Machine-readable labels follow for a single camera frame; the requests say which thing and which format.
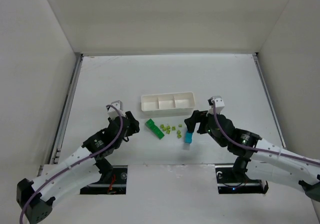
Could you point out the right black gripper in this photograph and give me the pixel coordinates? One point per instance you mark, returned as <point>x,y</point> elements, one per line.
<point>197,119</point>

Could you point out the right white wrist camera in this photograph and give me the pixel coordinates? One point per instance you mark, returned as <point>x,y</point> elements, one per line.
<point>217,102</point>

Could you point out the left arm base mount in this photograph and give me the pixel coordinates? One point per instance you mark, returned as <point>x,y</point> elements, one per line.
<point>115,184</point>

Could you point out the green lego brick stack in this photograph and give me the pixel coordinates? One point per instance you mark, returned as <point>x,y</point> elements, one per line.
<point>150,124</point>

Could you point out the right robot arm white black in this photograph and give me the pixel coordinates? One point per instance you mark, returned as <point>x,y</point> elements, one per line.
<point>258,159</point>

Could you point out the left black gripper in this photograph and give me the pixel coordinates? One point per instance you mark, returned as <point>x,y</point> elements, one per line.
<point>131,123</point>

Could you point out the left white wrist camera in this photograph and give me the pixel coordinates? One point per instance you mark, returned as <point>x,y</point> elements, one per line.
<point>115,109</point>

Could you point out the white three-compartment tray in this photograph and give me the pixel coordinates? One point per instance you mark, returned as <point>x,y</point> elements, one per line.
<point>168,103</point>

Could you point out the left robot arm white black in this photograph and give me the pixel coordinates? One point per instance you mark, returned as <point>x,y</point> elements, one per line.
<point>85,166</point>

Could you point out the teal lego brick stack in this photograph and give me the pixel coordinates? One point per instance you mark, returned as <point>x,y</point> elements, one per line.
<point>187,140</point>

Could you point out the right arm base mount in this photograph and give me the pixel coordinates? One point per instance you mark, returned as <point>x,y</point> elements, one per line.
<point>228,183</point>

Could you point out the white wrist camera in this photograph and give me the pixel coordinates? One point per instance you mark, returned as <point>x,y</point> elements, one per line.
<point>115,109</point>
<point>217,102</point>

